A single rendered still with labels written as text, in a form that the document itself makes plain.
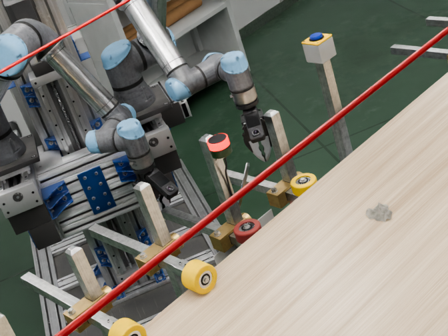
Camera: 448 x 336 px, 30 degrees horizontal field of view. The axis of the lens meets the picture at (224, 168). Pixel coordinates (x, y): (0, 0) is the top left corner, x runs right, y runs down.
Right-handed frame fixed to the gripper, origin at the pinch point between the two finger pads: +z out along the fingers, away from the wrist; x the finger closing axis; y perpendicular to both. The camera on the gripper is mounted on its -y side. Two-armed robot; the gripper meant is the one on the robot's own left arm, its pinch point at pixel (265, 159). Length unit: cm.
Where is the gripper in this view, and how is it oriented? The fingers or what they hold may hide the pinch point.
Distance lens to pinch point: 261.7
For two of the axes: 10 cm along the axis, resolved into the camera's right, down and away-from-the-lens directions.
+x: -9.5, 2.9, 0.8
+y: -0.7, -4.7, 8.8
